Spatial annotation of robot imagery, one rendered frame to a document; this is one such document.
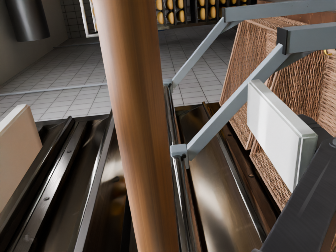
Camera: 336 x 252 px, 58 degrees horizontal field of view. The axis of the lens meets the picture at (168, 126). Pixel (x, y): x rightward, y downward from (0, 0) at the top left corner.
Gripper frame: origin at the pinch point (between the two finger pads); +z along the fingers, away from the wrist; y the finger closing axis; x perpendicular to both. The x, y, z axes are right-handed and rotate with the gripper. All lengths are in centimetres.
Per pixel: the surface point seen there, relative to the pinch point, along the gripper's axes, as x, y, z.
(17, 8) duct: -8, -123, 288
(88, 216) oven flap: -49, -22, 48
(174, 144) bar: -25.7, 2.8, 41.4
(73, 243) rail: -49, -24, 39
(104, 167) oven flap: -49, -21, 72
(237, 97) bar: -14.7, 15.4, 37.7
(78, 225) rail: -49, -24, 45
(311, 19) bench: -13, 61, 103
